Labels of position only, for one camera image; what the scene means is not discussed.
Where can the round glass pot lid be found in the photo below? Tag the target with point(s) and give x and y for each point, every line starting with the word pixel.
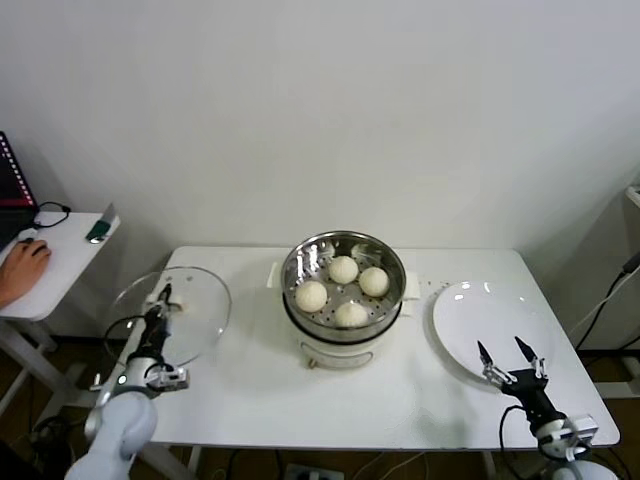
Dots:
pixel 207 310

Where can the white side table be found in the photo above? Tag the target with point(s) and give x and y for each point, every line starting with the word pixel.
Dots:
pixel 75 280

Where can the white work table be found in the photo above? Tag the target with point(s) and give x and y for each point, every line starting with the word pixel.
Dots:
pixel 310 410

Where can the white steamed baozi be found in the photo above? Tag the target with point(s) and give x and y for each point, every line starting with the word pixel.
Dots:
pixel 374 281
pixel 311 296
pixel 351 315
pixel 343 270

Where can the white power strip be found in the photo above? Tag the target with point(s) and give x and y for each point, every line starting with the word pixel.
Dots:
pixel 315 472

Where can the white electric cooker base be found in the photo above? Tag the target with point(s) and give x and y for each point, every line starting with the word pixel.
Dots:
pixel 340 357

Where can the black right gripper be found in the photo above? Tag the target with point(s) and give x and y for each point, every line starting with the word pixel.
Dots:
pixel 530 385

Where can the black laptop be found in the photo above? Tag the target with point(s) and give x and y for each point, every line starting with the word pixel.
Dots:
pixel 10 200

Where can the stainless steel steamer basket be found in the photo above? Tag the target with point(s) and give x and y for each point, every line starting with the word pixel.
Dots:
pixel 310 255

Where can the green circuit board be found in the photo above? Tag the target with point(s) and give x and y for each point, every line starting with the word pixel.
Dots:
pixel 98 231

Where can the round white plate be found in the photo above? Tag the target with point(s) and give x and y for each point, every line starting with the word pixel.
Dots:
pixel 490 315

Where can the bare person hand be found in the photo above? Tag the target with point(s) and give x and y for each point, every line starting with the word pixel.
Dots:
pixel 22 272

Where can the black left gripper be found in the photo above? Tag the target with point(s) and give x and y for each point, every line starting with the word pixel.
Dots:
pixel 152 332

